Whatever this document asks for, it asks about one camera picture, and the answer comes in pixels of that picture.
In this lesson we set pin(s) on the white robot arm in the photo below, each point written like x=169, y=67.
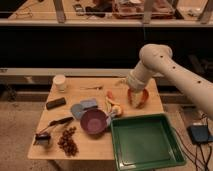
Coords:
x=156, y=58

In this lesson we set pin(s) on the metal fork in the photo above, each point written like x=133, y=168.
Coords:
x=92, y=88

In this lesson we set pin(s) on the wooden table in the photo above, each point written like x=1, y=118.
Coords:
x=89, y=148

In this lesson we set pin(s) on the purple bowl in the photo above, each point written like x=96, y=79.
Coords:
x=93, y=121

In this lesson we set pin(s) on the bunch of dark grapes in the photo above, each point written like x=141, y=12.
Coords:
x=67, y=143

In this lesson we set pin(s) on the grey blue round lid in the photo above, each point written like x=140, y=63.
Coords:
x=77, y=111

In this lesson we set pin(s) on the green plastic tray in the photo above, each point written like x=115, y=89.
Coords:
x=143, y=143

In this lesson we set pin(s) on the white paper cup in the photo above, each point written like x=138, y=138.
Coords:
x=60, y=82

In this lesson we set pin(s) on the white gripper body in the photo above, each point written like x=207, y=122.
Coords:
x=135, y=85

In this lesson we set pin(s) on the black foot pedal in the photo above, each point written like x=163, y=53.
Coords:
x=199, y=134

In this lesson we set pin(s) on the small dark brush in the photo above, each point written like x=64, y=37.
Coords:
x=42, y=137

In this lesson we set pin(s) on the black rectangular block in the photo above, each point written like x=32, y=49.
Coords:
x=55, y=103

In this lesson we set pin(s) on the red bowl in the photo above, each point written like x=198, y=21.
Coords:
x=137, y=99

